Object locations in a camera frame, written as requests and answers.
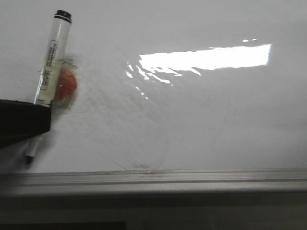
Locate white whiteboard with aluminium frame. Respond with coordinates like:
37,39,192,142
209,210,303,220
0,0,307,198

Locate red sponge taped to marker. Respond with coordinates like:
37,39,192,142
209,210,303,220
52,58,78,110

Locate white black whiteboard marker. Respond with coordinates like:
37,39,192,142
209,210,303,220
25,10,72,165

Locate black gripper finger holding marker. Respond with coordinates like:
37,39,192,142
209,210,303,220
0,99,51,149

